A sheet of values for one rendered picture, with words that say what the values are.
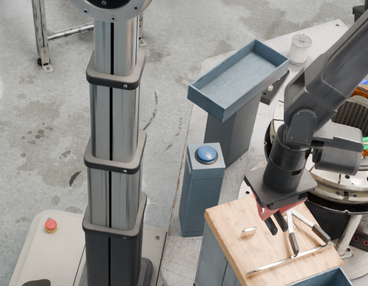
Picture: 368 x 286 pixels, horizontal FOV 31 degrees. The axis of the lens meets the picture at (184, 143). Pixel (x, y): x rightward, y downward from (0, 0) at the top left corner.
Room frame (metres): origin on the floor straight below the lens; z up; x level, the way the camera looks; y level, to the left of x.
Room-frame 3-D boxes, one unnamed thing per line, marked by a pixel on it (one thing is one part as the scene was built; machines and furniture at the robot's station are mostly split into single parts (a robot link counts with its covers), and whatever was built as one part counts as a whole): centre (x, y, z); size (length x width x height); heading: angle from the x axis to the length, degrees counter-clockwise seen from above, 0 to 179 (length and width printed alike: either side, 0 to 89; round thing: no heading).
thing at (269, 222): (0.65, -0.16, 1.18); 0.04 x 0.01 x 0.02; 28
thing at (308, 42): (1.57, -0.31, 0.82); 0.06 x 0.06 x 0.07
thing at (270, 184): (0.67, -0.16, 1.29); 0.10 x 0.07 x 0.07; 120
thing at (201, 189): (0.92, -0.05, 0.91); 0.07 x 0.07 x 0.25; 14
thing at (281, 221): (0.66, -0.18, 1.18); 0.04 x 0.01 x 0.02; 28
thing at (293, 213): (0.74, -0.23, 1.09); 0.06 x 0.01 x 0.01; 54
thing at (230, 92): (1.16, -0.11, 0.92); 0.25 x 0.11 x 0.28; 143
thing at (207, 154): (0.92, -0.05, 1.04); 0.04 x 0.04 x 0.01
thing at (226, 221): (0.71, -0.19, 1.05); 0.20 x 0.19 x 0.02; 29
